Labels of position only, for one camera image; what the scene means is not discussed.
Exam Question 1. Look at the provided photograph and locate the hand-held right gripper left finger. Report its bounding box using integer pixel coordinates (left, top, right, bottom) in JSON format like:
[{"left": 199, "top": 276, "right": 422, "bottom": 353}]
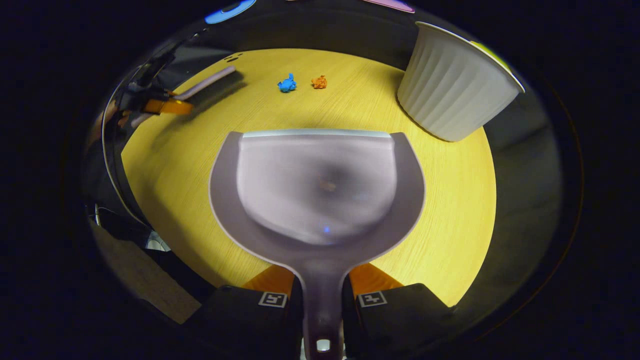
[{"left": 192, "top": 264, "right": 305, "bottom": 360}]

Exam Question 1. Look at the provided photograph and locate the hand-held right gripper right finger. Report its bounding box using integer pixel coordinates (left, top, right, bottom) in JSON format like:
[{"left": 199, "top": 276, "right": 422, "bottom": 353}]
[{"left": 342, "top": 263, "right": 456, "bottom": 360}]

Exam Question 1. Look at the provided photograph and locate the pale purple small broom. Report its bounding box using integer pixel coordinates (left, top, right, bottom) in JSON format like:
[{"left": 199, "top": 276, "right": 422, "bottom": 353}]
[{"left": 131, "top": 65, "right": 237, "bottom": 129}]

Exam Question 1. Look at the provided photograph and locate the pale purple dustpan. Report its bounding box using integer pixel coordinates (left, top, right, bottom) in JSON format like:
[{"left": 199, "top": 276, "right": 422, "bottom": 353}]
[{"left": 208, "top": 128, "right": 427, "bottom": 360}]

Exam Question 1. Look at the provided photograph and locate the white ribbed garbage bin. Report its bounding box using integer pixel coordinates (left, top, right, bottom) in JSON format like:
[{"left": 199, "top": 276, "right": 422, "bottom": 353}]
[{"left": 397, "top": 21, "right": 526, "bottom": 143}]

